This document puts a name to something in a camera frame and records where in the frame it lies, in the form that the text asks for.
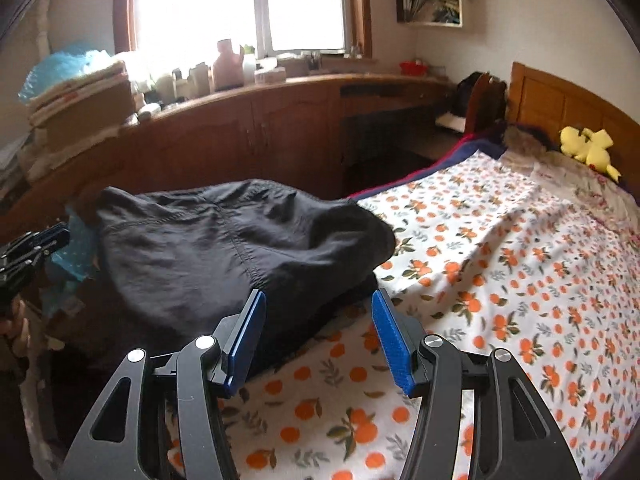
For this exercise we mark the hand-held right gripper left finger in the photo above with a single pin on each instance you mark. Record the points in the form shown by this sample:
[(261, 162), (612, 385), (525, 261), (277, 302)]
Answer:
[(245, 345)]

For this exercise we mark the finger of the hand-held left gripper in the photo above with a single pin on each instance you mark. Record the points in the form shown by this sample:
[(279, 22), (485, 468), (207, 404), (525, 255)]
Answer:
[(47, 240)]

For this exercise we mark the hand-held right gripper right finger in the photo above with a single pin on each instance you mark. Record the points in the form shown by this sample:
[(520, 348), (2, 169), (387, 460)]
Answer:
[(392, 345)]

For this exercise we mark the black jacket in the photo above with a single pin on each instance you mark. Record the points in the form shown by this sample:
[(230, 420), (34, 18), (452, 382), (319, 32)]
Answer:
[(225, 250)]

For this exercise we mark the person's left hand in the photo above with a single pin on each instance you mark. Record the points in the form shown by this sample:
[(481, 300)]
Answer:
[(15, 327)]

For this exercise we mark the blue garment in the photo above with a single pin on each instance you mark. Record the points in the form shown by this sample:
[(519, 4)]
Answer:
[(75, 260)]

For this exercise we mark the stack of cardboard boxes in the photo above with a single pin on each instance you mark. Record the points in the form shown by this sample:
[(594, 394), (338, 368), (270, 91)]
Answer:
[(85, 110)]

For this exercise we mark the orange print bedsheet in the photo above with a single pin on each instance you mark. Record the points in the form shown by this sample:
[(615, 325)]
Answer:
[(500, 260)]

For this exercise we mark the blue plastic bag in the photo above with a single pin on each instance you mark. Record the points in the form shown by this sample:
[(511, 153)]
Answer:
[(65, 62)]

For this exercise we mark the wooden desk cabinet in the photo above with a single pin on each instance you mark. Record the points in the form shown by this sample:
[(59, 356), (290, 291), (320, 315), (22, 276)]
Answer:
[(225, 130)]

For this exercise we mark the navy blue blanket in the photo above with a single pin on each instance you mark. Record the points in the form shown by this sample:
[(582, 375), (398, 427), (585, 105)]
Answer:
[(475, 147)]

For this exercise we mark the floral quilt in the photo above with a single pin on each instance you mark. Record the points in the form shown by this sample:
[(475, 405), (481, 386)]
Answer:
[(575, 180)]

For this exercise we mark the pink bottle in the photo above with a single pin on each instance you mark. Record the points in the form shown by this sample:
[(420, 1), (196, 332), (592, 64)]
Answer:
[(227, 67)]

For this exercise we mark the wooden chair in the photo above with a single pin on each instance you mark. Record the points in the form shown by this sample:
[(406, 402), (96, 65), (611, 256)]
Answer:
[(477, 105)]

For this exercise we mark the black backpack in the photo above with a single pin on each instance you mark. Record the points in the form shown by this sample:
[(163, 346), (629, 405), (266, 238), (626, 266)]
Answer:
[(462, 92)]

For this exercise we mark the white bottle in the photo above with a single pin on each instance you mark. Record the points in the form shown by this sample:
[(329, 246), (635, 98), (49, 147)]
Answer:
[(249, 67)]

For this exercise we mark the round tin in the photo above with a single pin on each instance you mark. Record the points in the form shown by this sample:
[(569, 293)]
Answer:
[(270, 75)]

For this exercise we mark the red bowl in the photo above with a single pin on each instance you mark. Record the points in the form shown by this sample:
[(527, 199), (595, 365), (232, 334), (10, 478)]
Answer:
[(414, 67)]

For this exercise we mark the yellow plush toy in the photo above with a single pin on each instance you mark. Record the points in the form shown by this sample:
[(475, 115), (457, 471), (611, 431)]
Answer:
[(590, 147)]

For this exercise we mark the wooden framed window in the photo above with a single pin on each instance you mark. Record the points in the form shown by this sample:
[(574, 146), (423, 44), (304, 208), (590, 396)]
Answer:
[(200, 5)]

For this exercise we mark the wooden headboard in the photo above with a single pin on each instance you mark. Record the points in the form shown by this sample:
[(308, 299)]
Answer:
[(550, 100)]

